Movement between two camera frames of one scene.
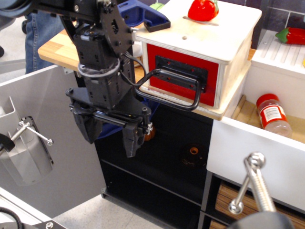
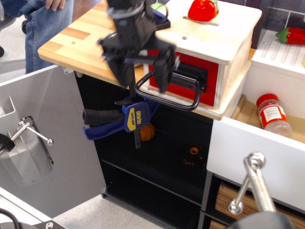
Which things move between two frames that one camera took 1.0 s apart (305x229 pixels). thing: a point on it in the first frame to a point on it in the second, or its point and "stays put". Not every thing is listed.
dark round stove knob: x=194 y=156 stays put
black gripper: x=129 y=112 to x=122 y=47
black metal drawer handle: x=180 y=73 stays put
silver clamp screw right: x=254 y=162 stays put
